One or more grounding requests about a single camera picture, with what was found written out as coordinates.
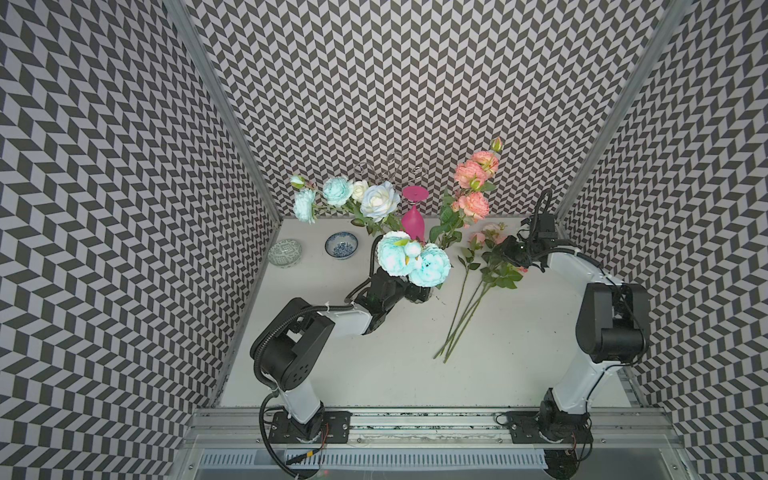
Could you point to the clear glass vase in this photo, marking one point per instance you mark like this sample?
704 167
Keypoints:
417 294

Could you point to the pink ranunculus spray stem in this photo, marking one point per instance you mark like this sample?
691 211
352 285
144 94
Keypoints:
467 203

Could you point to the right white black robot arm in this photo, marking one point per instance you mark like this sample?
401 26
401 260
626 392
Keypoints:
611 330

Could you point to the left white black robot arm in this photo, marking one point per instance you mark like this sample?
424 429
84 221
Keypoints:
285 353

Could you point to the teal and white flower spray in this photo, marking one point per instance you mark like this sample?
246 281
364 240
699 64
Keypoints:
337 194

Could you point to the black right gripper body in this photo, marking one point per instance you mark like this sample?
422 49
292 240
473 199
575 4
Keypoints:
518 252

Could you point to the peach pink peony stem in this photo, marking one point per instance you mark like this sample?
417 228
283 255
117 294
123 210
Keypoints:
494 272

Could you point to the aluminium corner frame post left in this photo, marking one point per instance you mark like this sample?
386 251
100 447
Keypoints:
178 14

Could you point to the blue floral ceramic bowl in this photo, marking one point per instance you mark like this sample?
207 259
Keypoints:
341 245

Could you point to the aluminium corner frame post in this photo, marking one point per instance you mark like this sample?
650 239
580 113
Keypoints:
662 34
178 14

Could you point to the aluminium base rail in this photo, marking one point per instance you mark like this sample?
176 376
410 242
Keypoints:
391 443

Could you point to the pink rose stem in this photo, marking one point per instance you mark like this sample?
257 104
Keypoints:
468 261

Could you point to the magenta wine glass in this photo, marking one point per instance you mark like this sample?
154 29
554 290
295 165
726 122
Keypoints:
413 221

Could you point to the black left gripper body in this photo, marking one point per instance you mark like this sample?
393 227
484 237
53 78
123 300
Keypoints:
405 290

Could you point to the aluminium corner frame post right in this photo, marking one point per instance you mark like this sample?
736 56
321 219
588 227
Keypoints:
662 34

